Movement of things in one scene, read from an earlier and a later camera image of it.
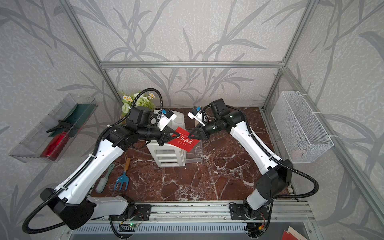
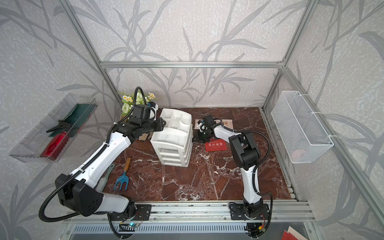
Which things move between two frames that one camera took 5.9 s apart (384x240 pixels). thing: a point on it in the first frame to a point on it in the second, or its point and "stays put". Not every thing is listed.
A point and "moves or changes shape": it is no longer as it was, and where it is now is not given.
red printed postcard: x=184 y=141 to x=216 y=144
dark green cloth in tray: x=77 y=118 stays put
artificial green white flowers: x=141 y=101 stays put
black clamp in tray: x=63 y=125 stays put
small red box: x=292 y=234 stays put
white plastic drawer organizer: x=167 y=155 moves or changes shape
